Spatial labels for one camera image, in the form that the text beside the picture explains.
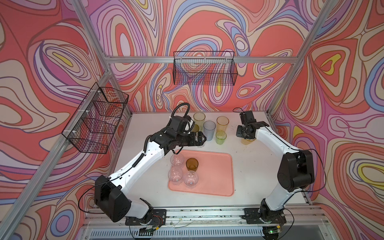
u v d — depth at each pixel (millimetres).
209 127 976
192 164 889
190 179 840
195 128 988
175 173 861
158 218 725
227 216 750
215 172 888
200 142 653
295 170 464
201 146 654
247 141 942
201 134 665
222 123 959
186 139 640
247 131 661
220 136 991
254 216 735
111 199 386
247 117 710
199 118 993
